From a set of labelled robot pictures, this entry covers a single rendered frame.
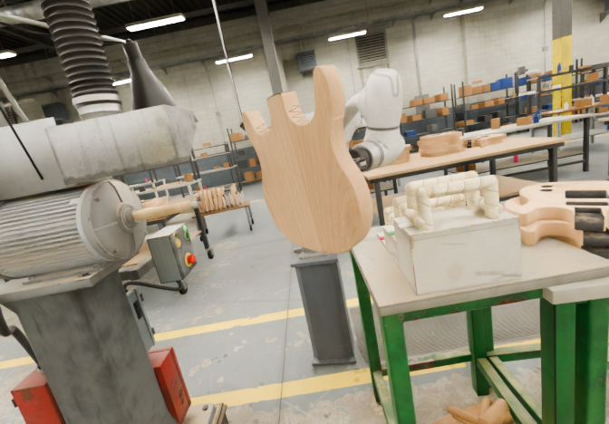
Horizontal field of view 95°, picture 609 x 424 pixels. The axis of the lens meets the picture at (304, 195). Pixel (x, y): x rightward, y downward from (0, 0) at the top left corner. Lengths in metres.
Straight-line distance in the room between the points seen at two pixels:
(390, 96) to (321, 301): 1.25
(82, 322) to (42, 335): 0.14
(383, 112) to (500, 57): 13.75
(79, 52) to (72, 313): 0.74
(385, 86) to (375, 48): 11.72
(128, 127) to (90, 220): 0.29
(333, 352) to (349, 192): 1.51
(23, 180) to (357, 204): 0.92
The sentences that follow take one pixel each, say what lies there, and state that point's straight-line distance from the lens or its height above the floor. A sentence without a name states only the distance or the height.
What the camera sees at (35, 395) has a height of 0.76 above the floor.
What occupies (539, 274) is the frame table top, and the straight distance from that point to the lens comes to 0.98.
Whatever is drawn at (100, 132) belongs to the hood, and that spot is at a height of 1.49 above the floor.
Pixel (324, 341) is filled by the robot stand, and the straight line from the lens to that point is 1.93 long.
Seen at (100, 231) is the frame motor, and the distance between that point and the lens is 0.97.
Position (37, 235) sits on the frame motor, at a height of 1.27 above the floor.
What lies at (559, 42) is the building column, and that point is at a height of 2.48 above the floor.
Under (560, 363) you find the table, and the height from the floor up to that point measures 0.64.
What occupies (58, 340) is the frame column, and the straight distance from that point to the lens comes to 1.22.
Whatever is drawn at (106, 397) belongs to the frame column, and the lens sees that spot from 1.28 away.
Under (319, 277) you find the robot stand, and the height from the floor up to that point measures 0.59.
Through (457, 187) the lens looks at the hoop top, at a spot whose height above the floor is 1.20.
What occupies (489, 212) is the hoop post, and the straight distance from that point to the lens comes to 0.84.
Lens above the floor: 1.39
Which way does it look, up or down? 12 degrees down
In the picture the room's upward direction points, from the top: 11 degrees counter-clockwise
